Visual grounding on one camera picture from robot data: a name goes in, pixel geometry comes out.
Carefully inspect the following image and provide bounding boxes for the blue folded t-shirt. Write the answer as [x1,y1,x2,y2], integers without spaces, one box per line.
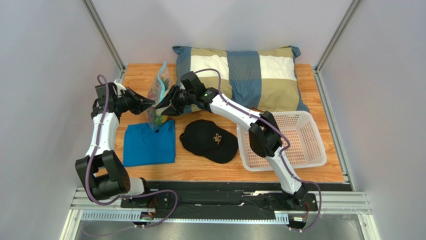
[123,120,176,167]

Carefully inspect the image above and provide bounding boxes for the black baseball cap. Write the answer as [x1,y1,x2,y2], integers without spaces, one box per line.
[179,119,239,164]

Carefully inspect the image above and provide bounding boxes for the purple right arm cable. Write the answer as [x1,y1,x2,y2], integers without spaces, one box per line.
[193,68,323,233]

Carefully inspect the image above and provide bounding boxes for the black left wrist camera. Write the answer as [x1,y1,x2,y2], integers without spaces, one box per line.
[95,82,117,107]

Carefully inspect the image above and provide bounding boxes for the left aluminium corner post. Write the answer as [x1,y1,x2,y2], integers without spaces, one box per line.
[82,0,126,73]

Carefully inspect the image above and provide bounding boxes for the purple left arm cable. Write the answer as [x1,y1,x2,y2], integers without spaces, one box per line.
[80,74,178,237]

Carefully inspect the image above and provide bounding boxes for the aluminium corner post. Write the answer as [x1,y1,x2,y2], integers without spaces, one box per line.
[82,0,126,73]
[315,0,363,73]

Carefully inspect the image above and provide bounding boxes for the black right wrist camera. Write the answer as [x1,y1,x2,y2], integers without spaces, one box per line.
[180,71,207,96]

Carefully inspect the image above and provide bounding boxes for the plaid checkered pillow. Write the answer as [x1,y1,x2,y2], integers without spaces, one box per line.
[172,45,309,112]

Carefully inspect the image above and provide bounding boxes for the aluminium front frame rail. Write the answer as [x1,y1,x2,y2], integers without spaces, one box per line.
[60,181,380,240]

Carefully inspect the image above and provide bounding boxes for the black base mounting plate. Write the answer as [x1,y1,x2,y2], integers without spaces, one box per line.
[120,190,318,220]

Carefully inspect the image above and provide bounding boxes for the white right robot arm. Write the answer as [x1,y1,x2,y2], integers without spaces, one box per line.
[155,85,308,205]

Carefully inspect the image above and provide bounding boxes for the white plastic basket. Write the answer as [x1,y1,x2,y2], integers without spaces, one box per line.
[236,111,327,172]

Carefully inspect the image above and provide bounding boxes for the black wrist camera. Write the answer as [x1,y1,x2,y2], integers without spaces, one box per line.
[95,82,117,107]
[180,71,207,96]

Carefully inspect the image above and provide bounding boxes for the right aluminium corner post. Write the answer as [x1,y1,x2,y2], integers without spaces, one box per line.
[315,0,363,73]

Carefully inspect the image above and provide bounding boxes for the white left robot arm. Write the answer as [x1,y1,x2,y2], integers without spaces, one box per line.
[75,83,155,206]

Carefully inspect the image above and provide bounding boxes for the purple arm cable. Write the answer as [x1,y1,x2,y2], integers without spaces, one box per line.
[80,74,178,237]
[193,68,323,233]

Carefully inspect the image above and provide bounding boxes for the clear zip top bag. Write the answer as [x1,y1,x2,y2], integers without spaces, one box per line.
[146,61,174,131]

